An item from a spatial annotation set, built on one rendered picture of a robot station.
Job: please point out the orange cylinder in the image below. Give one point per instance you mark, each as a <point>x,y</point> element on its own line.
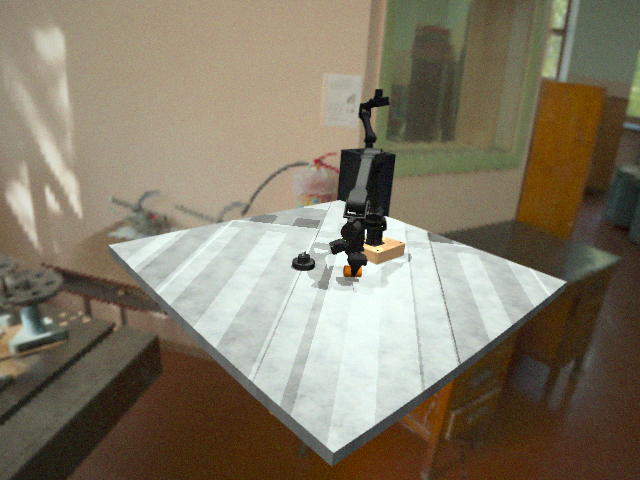
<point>347,271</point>

